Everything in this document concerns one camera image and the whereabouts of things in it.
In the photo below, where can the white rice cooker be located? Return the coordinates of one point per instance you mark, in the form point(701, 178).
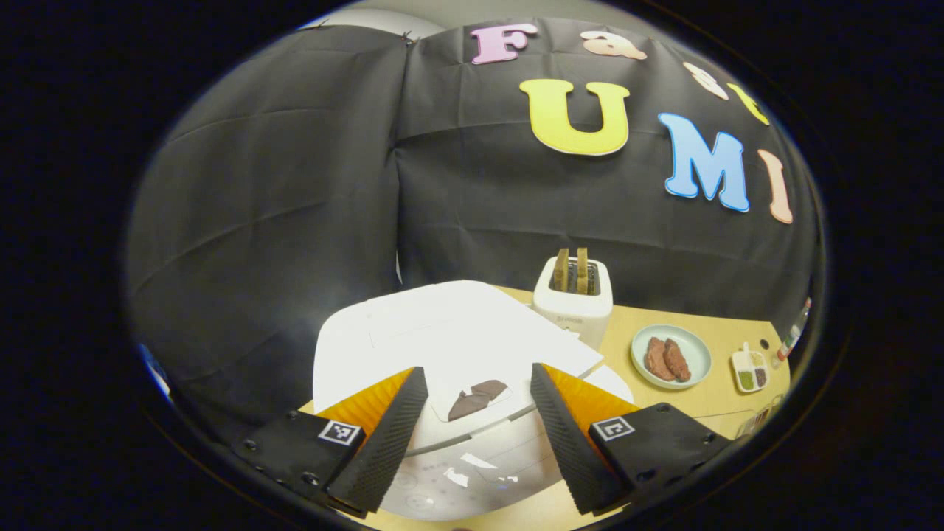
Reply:
point(442, 332)

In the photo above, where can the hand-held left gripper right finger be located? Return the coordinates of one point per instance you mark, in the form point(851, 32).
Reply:
point(568, 442)

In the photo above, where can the reddish brown meat piece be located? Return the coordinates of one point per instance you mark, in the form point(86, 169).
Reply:
point(655, 360)
point(678, 360)

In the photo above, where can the pale green plate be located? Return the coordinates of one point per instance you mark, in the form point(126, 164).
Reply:
point(695, 346)

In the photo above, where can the white toaster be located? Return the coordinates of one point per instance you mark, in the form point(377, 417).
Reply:
point(571, 317)

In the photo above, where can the pile of green beans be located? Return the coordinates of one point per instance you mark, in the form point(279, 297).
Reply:
point(746, 380)

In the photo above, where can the brown bread slice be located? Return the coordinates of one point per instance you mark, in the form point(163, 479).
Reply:
point(582, 271)
point(561, 271)

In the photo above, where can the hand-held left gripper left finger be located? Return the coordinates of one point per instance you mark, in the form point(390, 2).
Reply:
point(391, 442)

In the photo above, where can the pile of dark red beans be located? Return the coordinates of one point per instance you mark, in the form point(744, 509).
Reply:
point(760, 376)

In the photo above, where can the white divided dish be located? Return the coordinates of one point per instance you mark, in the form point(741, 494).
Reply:
point(741, 361)

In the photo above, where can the clear water bottle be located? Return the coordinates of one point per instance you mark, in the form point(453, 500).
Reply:
point(789, 339)

